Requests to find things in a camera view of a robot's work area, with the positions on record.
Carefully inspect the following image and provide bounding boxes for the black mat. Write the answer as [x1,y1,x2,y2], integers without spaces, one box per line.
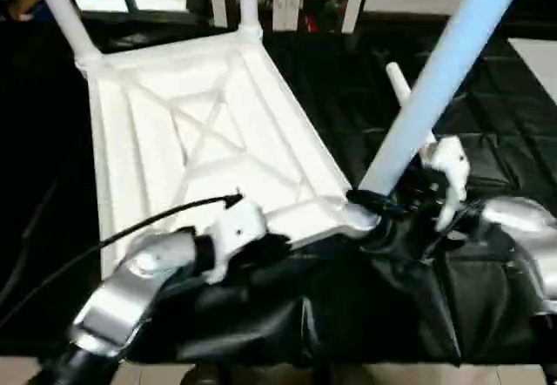
[0,10,557,368]

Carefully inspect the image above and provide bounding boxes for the small brown cardboard box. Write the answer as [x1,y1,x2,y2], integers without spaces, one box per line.
[0,0,44,22]

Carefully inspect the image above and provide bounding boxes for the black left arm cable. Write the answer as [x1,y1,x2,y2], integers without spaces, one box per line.
[0,192,245,327]

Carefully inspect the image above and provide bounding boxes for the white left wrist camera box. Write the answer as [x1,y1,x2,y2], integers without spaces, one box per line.
[198,198,267,283]

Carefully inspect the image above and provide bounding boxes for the white plastic table top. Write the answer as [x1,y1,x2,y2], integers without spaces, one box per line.
[74,26,379,268]

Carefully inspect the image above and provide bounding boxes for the grey left robot foot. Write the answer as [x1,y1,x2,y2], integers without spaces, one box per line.
[178,363,229,385]

